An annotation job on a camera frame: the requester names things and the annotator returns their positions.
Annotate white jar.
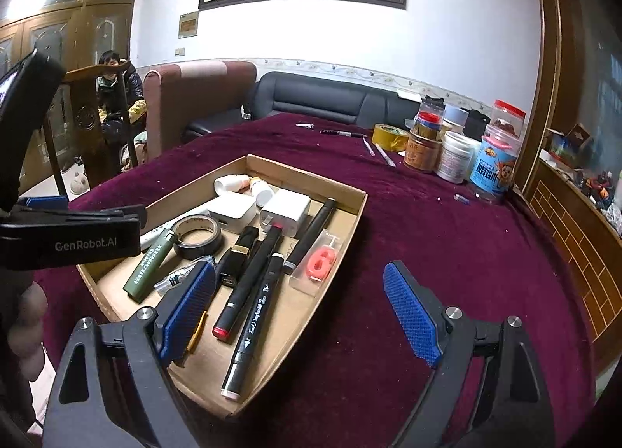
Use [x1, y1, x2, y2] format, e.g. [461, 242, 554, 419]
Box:
[436, 130, 481, 184]

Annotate black marker red cap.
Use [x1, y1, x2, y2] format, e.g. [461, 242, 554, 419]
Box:
[212, 223, 283, 344]

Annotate flat white charger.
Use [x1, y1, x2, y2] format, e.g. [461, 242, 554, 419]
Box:
[208, 192, 257, 235]

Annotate brown jar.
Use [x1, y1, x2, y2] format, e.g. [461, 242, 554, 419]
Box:
[403, 128, 444, 174]

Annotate wooden glass door cabinet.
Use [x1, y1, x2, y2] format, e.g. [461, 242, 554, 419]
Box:
[0, 0, 143, 196]

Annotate blue label plastic jar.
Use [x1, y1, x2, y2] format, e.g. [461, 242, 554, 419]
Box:
[469, 132, 518, 206]

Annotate orange screwdriver plastic packet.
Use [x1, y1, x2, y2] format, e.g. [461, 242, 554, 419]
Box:
[289, 229, 343, 298]

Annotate black electrical tape roll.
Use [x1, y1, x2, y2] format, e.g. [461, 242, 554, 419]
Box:
[172, 215, 223, 261]

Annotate grey lid jar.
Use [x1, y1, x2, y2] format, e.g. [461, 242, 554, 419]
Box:
[443, 104, 470, 134]

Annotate brown armchair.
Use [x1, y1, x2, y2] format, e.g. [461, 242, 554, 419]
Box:
[142, 60, 258, 162]

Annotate white charger with prongs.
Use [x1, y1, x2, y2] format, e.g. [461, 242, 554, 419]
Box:
[261, 189, 312, 239]

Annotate clear test pen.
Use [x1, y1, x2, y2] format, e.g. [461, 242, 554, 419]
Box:
[154, 256, 215, 297]

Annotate clutter pile on counter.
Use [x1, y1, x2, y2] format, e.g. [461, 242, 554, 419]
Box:
[544, 124, 622, 235]

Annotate small white bottle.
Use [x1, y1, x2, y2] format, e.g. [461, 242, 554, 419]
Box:
[214, 174, 252, 197]

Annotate white paint marker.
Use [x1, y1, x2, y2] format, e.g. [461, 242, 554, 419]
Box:
[140, 205, 215, 250]

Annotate black marker white ends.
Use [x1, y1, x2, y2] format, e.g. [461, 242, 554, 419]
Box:
[220, 252, 285, 400]

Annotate yellow tape roll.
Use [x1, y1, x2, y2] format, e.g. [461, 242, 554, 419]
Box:
[372, 123, 410, 153]

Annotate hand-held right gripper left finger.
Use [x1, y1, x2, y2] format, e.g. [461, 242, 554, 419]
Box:
[43, 261, 217, 448]

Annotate cardboard box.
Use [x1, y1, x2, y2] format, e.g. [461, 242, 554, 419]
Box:
[77, 154, 368, 420]

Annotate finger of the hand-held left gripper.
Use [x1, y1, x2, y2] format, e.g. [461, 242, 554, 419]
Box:
[19, 196, 147, 228]

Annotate long black marker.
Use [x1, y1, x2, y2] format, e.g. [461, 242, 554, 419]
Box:
[283, 198, 337, 276]

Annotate wooden brick pattern counter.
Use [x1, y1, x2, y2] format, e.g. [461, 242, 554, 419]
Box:
[515, 0, 622, 376]

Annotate green tube pen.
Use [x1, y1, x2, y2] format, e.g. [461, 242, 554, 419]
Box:
[122, 229, 176, 304]

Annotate yellow black pen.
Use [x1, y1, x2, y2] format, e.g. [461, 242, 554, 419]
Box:
[187, 310, 210, 356]

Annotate colourful open carton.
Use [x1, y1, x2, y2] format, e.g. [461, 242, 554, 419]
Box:
[547, 123, 592, 159]

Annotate black bag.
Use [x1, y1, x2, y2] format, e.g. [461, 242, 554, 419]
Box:
[464, 110, 491, 138]

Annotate maroon tablecloth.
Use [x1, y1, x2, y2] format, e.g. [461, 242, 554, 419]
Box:
[34, 112, 598, 448]

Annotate clear jar red lid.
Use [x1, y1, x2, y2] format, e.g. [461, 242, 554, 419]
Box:
[490, 99, 527, 142]

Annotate person's left hand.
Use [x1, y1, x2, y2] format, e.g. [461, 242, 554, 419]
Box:
[7, 283, 49, 371]

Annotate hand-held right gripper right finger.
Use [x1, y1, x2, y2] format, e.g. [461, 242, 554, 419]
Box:
[383, 261, 556, 448]

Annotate black lipstick gold band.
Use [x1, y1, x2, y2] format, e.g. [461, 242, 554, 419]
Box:
[214, 226, 260, 289]

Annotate small wall plaque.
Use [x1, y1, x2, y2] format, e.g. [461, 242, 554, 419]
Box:
[178, 10, 200, 39]

